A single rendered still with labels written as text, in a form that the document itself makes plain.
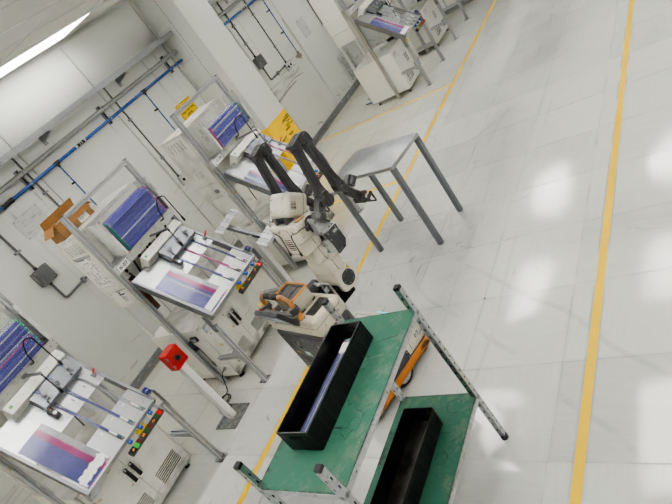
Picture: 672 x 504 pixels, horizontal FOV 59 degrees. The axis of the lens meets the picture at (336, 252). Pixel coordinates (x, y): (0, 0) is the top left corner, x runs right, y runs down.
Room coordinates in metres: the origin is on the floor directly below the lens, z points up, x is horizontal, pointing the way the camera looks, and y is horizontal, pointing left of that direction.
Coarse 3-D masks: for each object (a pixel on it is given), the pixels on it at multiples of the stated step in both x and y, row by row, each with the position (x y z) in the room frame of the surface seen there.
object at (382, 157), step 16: (384, 144) 4.61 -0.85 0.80; (400, 144) 4.38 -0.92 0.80; (416, 144) 4.39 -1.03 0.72; (352, 160) 4.78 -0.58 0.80; (368, 160) 4.54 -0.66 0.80; (384, 160) 4.32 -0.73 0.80; (432, 160) 4.37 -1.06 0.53; (368, 176) 4.92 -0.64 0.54; (400, 176) 4.13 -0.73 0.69; (384, 192) 4.90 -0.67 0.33; (448, 192) 4.37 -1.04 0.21; (352, 208) 4.66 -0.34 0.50; (416, 208) 4.13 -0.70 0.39; (432, 224) 4.14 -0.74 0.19
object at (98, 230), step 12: (120, 168) 4.92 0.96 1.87; (108, 180) 4.80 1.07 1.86; (144, 180) 4.96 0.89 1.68; (156, 192) 4.91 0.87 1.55; (168, 204) 4.92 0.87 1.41; (96, 228) 4.53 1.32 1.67; (108, 240) 4.53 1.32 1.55; (120, 252) 4.53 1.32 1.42; (120, 264) 4.46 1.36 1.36; (276, 288) 4.69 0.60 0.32
